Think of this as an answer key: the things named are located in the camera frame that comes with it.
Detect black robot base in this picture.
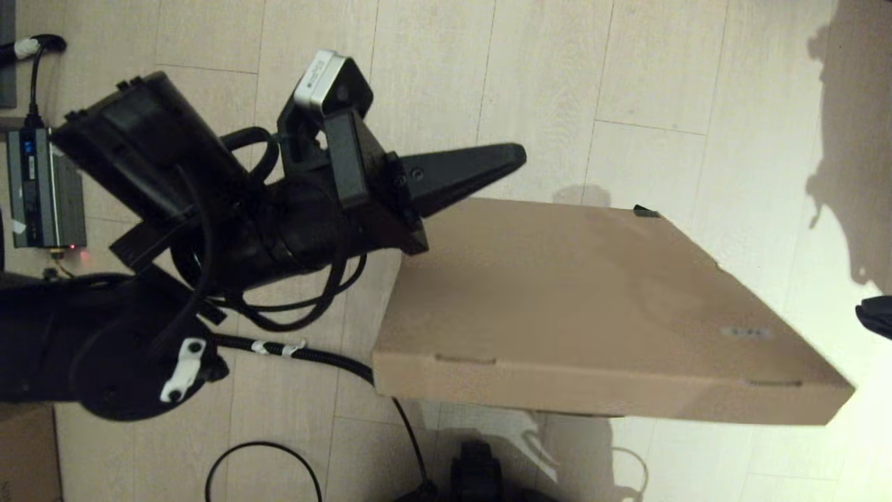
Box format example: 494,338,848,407
397,442,558,502

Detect grey power supply unit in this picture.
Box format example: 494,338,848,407
6,127,88,250

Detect thin black looped cable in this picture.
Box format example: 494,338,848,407
205,442,324,502

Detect dark grey panel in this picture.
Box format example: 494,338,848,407
0,0,18,109

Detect small brown cardboard box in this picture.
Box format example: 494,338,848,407
0,404,62,502

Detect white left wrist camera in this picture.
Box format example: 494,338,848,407
277,50,374,165

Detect black corrugated cable conduit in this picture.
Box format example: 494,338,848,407
209,333,438,501

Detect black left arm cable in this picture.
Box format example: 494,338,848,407
167,127,368,333

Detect brown cardboard shoe box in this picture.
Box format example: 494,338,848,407
371,197,856,427

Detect black taped power cable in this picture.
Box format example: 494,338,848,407
0,35,68,130

